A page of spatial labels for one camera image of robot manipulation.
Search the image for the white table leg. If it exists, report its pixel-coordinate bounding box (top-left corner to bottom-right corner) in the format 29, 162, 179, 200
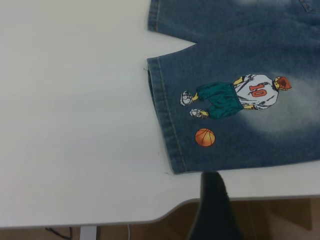
79, 224, 98, 240

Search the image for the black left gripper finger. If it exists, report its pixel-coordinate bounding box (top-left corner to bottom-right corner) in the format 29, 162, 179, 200
186, 170, 249, 240

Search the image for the thin black cable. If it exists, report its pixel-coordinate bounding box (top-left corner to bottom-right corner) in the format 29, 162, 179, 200
44, 226, 74, 240

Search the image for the blue denim jeans basketball print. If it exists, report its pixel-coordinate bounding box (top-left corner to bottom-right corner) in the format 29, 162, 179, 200
146, 0, 320, 176

